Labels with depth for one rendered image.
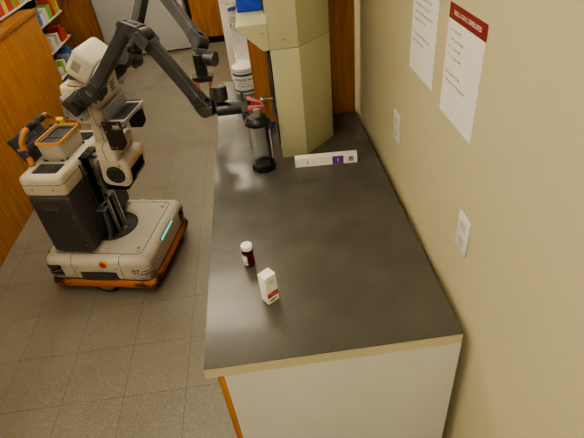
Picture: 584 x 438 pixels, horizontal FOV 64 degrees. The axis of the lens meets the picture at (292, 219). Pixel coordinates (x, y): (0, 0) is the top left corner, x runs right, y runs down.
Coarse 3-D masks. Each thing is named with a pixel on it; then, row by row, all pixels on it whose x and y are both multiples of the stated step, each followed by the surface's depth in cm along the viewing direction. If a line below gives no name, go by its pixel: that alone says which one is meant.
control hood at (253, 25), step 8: (240, 16) 182; (248, 16) 181; (256, 16) 180; (264, 16) 180; (240, 24) 173; (248, 24) 172; (256, 24) 171; (264, 24) 171; (240, 32) 172; (248, 32) 172; (256, 32) 172; (264, 32) 173; (256, 40) 174; (264, 40) 174; (264, 48) 176
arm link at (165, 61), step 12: (132, 36) 185; (156, 36) 193; (144, 48) 186; (156, 48) 189; (156, 60) 191; (168, 60) 190; (168, 72) 193; (180, 72) 193; (180, 84) 195; (192, 84) 195; (192, 96) 196; (204, 96) 198
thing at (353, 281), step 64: (256, 192) 186; (320, 192) 182; (384, 192) 178; (256, 256) 156; (320, 256) 153; (384, 256) 150; (256, 320) 135; (320, 320) 132; (384, 320) 130; (448, 320) 128
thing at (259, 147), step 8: (248, 128) 187; (264, 128) 185; (256, 136) 187; (264, 136) 187; (256, 144) 189; (264, 144) 189; (256, 152) 191; (264, 152) 191; (256, 160) 194; (264, 160) 193
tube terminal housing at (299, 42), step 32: (288, 0) 167; (320, 0) 178; (288, 32) 173; (320, 32) 184; (288, 64) 181; (320, 64) 191; (288, 96) 189; (320, 96) 199; (288, 128) 197; (320, 128) 207
